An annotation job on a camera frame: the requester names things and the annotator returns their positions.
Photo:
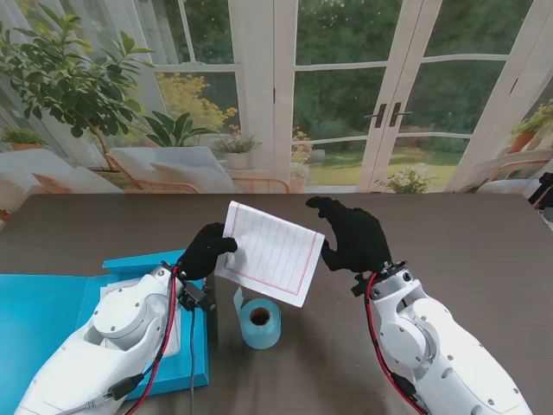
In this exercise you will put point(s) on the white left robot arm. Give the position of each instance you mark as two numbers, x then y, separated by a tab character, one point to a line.
108	341

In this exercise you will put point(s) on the blue file box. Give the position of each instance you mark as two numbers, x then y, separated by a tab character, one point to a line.
34	302

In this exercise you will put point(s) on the black stand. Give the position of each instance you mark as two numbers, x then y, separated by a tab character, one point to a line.
543	190

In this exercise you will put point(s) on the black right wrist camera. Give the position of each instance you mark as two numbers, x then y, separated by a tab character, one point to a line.
359	286

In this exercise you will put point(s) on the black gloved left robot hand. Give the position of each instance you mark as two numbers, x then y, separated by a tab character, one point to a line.
205	253

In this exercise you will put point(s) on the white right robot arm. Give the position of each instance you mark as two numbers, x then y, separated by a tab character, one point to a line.
432	346

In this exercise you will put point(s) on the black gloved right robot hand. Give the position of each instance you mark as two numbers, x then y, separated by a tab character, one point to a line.
358	242

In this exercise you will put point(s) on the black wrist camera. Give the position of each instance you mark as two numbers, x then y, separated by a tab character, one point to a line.
194	296
359	286

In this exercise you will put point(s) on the printed garden window backdrop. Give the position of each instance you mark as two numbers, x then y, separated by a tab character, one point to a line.
345	86

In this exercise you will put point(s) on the white red-lined paper sheet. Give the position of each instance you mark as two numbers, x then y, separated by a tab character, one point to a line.
116	287
272	250

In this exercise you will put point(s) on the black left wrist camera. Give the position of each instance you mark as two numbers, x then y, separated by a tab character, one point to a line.
194	296

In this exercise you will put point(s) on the blue label roll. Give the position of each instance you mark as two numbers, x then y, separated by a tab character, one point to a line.
259	339

